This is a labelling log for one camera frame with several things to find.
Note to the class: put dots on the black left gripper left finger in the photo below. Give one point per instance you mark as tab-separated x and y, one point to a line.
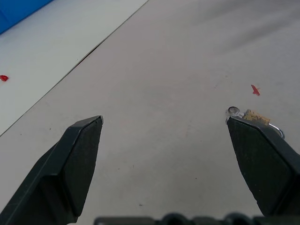
70	161

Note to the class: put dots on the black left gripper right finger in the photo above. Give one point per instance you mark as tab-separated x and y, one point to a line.
264	164

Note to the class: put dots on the red tape mark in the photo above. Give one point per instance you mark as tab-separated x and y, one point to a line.
4	78
255	90

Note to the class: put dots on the blue panel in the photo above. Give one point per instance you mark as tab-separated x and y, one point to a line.
16	11

